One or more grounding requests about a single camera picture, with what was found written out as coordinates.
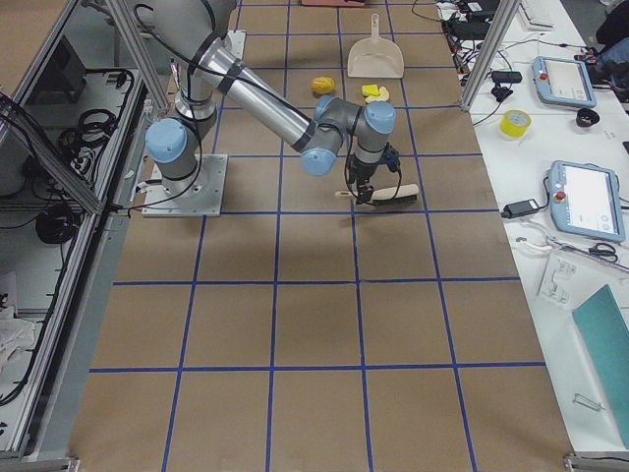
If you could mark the yellow green sponge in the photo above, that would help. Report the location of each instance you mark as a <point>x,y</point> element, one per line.
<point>370,90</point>

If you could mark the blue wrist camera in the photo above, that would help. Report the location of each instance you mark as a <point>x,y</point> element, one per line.
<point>390,157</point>

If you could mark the far teach pendant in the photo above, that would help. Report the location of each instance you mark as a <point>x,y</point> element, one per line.
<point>563,82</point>

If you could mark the teal board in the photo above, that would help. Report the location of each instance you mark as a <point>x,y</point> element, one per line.
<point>605,333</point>

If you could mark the black power adapter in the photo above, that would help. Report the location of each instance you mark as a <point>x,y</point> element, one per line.
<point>520,209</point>

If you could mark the yellow tape roll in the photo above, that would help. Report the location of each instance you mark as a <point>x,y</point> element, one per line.
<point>515,123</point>

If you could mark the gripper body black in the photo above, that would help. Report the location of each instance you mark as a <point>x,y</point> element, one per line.
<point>364,173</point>

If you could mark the beige dustpan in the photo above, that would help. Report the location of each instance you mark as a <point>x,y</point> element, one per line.
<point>375,57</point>

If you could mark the beige hand brush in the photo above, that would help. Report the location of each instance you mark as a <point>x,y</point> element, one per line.
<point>386,196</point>

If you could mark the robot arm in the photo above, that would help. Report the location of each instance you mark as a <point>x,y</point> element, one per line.
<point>195,33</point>

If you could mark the orange yellow toy fruit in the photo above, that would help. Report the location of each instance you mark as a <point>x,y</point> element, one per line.
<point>322,85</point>

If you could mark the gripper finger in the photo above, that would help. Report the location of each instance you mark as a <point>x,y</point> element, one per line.
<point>361,195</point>
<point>368,191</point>

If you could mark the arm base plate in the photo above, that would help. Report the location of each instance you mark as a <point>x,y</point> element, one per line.
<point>176,199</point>
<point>234,46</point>

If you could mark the aluminium frame post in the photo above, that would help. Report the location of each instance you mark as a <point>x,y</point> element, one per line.
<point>501,22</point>

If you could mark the black scissors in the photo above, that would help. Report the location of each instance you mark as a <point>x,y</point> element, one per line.
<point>604,251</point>

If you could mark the near teach pendant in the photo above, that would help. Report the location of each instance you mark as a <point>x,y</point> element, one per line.
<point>584,200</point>

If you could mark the teach pendant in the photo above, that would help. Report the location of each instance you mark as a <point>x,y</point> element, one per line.
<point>563,82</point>
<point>584,200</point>

